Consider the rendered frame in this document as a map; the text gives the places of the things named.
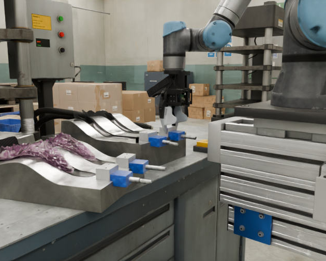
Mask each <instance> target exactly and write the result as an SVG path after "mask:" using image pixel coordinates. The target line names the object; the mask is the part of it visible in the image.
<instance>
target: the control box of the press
mask: <svg viewBox="0 0 326 261"><path fill-rule="evenodd" d="M26 9H27V23H28V28H29V29H32V31H34V41H33V42H31V43H29V54H30V63H31V78H32V82H33V84H34V85H35V86H36V88H37V94H38V109H39V108H44V107H51V108H53V90H52V88H53V86H54V84H55V82H56V80H58V81H61V80H64V79H73V78H75V61H74V48H73V26H72V4H68V3H63V2H58V1H53V0H26ZM4 11H5V23H6V28H12V27H13V20H12V7H11V0H4ZM7 49H8V63H9V75H10V79H17V69H16V55H15V48H14V43H13V42H12V41H7ZM38 132H39V134H40V139H41V137H42V136H45V135H51V134H55V126H54V119H53V120H49V121H47V122H46V123H45V124H43V125H42V126H41V127H40V131H39V129H38Z"/></svg>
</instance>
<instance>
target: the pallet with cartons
mask: <svg viewBox="0 0 326 261"><path fill-rule="evenodd" d="M122 106H123V115H124V116H125V117H127V118H128V119H130V120H131V121H132V122H139V123H147V122H155V98H153V97H149V96H148V94H147V92H146V91H122Z"/></svg>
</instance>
